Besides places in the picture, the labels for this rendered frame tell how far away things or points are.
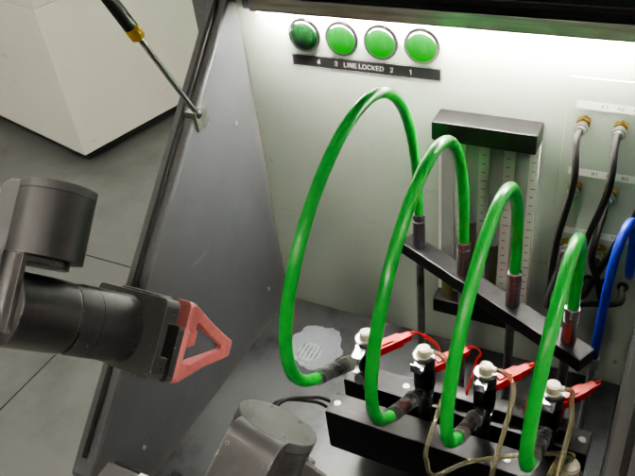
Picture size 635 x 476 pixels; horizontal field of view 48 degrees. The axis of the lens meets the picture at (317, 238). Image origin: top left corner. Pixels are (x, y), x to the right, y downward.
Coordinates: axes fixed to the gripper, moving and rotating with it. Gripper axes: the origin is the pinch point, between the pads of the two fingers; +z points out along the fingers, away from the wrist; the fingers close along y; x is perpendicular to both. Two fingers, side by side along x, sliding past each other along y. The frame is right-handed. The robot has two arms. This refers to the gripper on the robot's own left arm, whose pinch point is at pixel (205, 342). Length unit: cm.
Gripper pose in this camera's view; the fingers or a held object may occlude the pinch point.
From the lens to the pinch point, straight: 67.8
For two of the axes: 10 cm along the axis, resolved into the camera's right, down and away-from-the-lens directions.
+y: -7.4, -1.0, 6.7
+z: 6.4, 2.4, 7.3
